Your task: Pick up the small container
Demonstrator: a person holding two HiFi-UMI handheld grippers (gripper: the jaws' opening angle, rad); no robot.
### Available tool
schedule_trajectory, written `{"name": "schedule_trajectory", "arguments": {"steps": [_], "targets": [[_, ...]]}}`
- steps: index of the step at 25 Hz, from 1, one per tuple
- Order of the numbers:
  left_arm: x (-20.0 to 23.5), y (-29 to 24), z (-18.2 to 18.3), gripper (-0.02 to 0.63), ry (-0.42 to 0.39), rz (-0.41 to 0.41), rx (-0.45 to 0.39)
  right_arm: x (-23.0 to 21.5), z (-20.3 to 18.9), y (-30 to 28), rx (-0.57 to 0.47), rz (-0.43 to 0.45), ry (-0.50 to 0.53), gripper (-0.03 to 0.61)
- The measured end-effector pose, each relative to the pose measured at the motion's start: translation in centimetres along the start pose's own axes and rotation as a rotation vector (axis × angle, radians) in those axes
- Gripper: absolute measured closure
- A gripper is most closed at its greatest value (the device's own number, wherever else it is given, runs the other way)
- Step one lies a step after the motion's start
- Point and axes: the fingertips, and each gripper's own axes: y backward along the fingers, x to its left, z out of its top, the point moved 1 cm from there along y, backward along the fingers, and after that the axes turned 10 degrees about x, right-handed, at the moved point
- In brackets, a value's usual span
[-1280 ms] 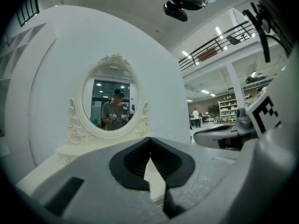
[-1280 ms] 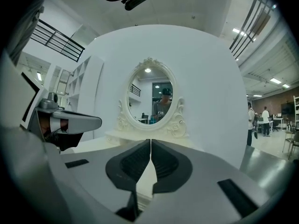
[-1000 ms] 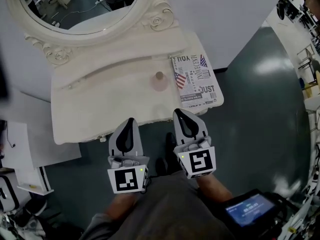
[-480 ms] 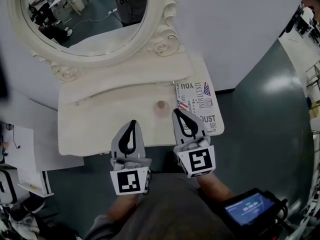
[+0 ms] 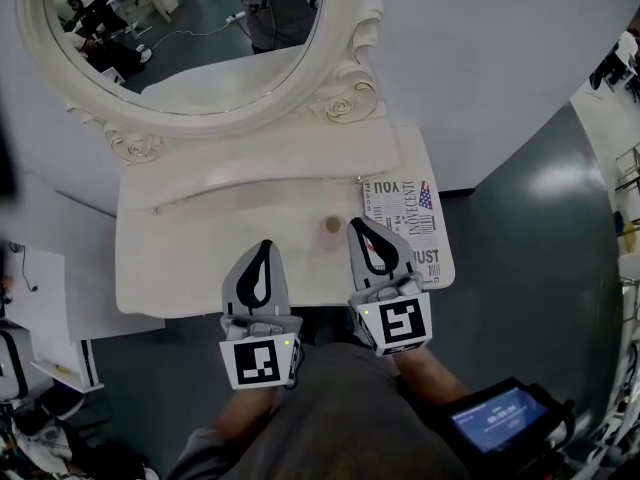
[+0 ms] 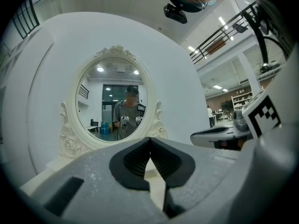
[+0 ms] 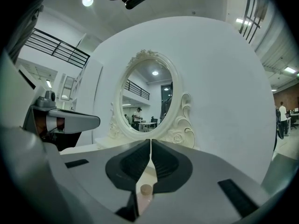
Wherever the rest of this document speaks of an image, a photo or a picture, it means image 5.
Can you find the black device with blue screen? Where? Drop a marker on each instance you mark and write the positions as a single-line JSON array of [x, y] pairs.
[[500, 418]]

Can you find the white black-trimmed machine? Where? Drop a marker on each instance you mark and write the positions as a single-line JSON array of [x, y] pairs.
[[10, 368]]

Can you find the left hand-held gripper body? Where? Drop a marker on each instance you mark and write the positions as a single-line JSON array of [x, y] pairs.
[[255, 365]]

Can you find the person's right forearm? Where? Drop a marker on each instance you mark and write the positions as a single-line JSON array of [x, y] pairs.
[[432, 375]]

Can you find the person's grey shirt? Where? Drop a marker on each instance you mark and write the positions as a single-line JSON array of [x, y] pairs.
[[325, 418]]

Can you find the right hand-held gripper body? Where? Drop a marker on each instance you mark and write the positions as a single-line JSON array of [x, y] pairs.
[[400, 323]]

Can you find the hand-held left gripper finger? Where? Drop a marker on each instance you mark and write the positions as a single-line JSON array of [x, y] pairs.
[[229, 298], [280, 300]]

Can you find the white carved dressing table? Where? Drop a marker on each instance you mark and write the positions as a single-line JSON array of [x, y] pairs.
[[200, 268]]

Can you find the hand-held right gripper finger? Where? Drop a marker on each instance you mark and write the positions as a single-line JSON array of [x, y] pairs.
[[356, 268], [406, 260]]

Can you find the white metal rack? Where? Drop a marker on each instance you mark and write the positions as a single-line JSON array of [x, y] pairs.
[[625, 368]]

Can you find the white open cabinet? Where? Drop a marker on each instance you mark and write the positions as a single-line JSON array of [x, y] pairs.
[[70, 368]]

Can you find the person's left forearm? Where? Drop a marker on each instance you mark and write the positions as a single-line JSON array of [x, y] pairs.
[[245, 413]]

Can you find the yellow chair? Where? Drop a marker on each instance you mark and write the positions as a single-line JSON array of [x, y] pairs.
[[627, 230]]

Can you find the oval white-framed mirror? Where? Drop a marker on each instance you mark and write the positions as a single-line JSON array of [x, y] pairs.
[[200, 83]]

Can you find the metal frame chair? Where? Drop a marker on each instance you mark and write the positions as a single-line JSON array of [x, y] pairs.
[[630, 173]]

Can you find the black and white printed book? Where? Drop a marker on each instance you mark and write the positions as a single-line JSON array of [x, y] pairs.
[[425, 238]]

